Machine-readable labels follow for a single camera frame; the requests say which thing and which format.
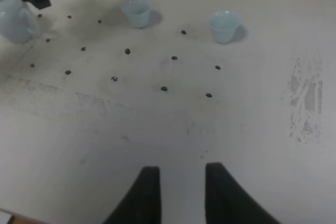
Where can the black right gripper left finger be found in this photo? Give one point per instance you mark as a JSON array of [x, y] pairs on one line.
[[142, 203]]

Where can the right light blue teacup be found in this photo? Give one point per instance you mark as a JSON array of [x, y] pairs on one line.
[[223, 25]]

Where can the light blue teacup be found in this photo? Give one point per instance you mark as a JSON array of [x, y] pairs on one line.
[[223, 25], [137, 12]]

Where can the left light blue teacup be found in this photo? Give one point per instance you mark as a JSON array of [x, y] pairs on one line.
[[137, 12]]

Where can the light blue porcelain teapot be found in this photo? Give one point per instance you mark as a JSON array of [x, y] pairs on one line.
[[18, 23]]

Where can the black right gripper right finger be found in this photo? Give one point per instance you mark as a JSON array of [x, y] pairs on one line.
[[227, 202]]

